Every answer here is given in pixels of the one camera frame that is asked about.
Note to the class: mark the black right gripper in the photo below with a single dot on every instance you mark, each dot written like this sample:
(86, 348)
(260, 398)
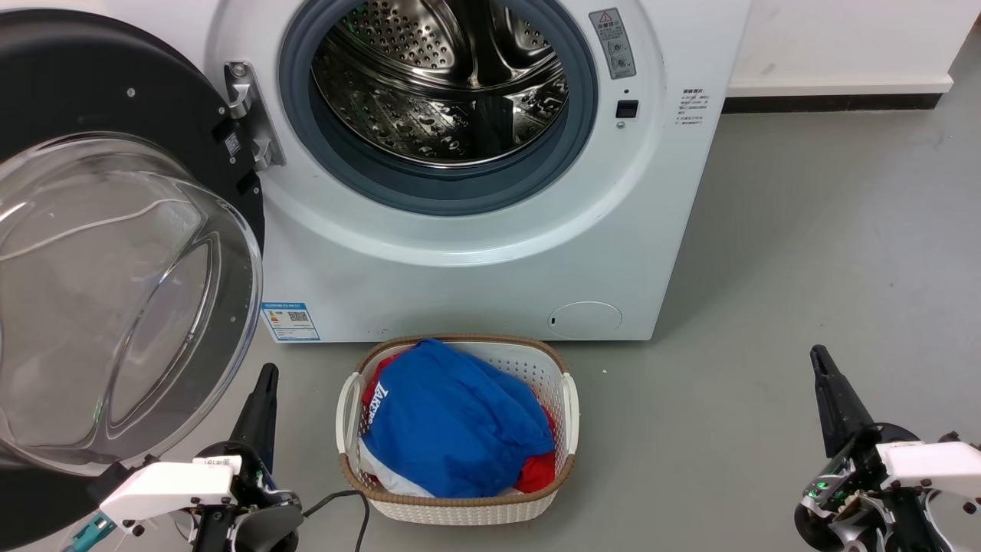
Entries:
(858, 502)

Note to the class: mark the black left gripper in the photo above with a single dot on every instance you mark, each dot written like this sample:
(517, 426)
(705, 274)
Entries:
(268, 517)

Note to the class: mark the black washing machine door glass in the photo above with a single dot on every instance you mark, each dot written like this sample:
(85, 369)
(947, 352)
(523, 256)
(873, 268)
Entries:
(92, 84)

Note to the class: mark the grey rubber door gasket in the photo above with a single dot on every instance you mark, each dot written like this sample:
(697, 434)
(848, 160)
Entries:
(337, 165)

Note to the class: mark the metal door hinge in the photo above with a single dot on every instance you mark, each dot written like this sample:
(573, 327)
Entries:
(257, 115)

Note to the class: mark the white washing machine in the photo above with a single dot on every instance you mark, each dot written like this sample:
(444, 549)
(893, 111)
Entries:
(490, 253)

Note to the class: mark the steel washing drum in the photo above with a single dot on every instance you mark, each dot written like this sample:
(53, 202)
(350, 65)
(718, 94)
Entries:
(429, 84)

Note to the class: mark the blue energy label sticker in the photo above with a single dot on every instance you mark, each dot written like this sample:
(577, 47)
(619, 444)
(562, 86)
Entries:
(291, 322)

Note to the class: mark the blue garment white lettering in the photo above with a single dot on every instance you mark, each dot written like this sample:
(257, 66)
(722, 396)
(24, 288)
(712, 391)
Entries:
(452, 422)

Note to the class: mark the round filter cover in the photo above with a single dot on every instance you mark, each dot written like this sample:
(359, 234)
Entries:
(585, 320)

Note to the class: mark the white laundry basket brown rim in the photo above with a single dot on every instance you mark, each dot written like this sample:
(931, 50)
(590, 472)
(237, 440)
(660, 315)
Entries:
(467, 510)

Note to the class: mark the red garment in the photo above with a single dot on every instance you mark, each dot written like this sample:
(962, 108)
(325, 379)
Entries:
(539, 471)

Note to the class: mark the grey warning sticker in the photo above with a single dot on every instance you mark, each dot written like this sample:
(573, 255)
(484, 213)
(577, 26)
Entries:
(613, 42)

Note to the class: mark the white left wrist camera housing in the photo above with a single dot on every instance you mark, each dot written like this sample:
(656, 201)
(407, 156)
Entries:
(165, 487)

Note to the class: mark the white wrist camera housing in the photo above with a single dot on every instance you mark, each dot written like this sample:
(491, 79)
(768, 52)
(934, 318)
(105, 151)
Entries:
(935, 464)
(165, 487)

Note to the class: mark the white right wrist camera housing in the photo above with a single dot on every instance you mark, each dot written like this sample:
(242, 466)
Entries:
(935, 464)

